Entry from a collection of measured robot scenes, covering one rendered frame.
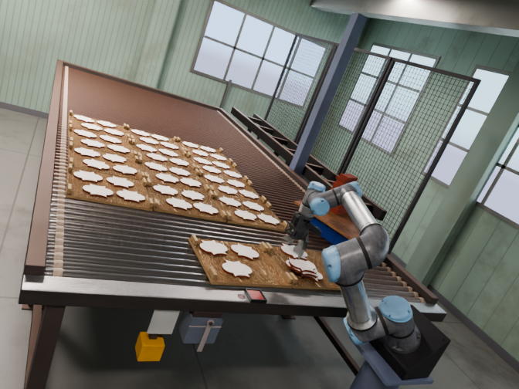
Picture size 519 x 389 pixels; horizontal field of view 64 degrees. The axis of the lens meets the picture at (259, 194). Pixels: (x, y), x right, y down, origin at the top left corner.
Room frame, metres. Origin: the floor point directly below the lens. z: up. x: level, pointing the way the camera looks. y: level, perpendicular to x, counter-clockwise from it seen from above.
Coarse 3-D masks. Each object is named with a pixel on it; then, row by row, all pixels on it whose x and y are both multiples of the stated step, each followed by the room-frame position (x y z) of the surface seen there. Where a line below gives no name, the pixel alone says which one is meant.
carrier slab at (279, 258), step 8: (272, 256) 1.94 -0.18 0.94; (280, 256) 1.98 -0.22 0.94; (288, 256) 2.01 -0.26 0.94; (312, 256) 2.13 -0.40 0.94; (320, 256) 2.17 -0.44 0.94; (280, 264) 1.89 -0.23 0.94; (320, 264) 2.07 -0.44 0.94; (288, 272) 1.84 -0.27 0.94; (320, 272) 1.97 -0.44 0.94; (304, 280) 1.82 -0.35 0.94; (328, 280) 1.92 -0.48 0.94; (296, 288) 1.74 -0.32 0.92; (304, 288) 1.77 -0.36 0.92; (312, 288) 1.80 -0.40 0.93; (320, 288) 1.82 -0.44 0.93; (328, 288) 1.85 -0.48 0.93; (336, 288) 1.88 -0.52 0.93
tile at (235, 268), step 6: (222, 264) 1.66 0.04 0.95; (228, 264) 1.67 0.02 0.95; (234, 264) 1.69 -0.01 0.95; (240, 264) 1.72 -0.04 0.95; (228, 270) 1.62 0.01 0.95; (234, 270) 1.64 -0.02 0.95; (240, 270) 1.66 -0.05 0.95; (246, 270) 1.68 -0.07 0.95; (234, 276) 1.60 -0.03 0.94; (240, 276) 1.63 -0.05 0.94; (246, 276) 1.64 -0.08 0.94
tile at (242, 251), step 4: (232, 248) 1.84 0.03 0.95; (236, 248) 1.86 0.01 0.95; (240, 248) 1.87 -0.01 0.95; (244, 248) 1.89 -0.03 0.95; (248, 248) 1.91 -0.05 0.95; (236, 252) 1.82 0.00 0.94; (240, 252) 1.83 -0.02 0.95; (244, 252) 1.84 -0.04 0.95; (248, 252) 1.86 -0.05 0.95; (252, 252) 1.87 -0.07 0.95; (256, 252) 1.89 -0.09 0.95; (240, 256) 1.80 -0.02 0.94; (244, 256) 1.81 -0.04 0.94; (248, 256) 1.82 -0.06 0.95; (252, 256) 1.83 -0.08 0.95; (256, 256) 1.85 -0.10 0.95; (252, 260) 1.81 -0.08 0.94
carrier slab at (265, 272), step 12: (204, 240) 1.83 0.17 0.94; (216, 240) 1.88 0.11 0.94; (204, 252) 1.71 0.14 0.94; (228, 252) 1.80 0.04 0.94; (264, 252) 1.95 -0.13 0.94; (204, 264) 1.62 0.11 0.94; (216, 264) 1.66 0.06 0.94; (252, 264) 1.78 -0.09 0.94; (264, 264) 1.83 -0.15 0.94; (228, 276) 1.59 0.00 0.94; (252, 276) 1.67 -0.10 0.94; (264, 276) 1.71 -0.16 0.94; (276, 276) 1.76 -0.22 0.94
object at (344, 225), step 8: (320, 216) 2.53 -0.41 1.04; (328, 216) 2.60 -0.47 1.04; (336, 216) 2.66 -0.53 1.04; (344, 216) 2.74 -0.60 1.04; (328, 224) 2.47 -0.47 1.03; (336, 224) 2.51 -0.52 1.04; (344, 224) 2.57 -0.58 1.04; (352, 224) 2.63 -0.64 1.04; (344, 232) 2.41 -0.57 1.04; (352, 232) 2.47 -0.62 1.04
